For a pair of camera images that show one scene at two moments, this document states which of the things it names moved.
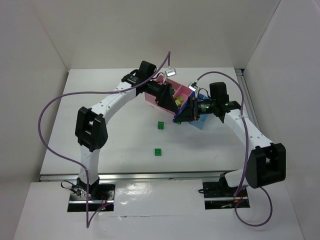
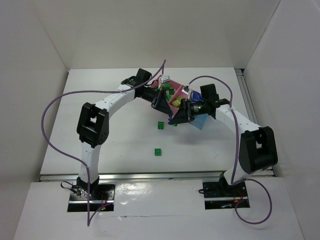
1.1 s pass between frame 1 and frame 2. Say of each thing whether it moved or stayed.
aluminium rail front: stayed
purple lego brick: moved
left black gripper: moved
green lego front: stayed
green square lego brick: stayed
